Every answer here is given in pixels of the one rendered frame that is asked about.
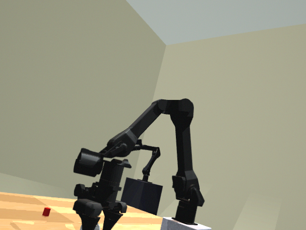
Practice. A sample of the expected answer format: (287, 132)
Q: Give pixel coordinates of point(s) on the small red block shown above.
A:
(46, 211)

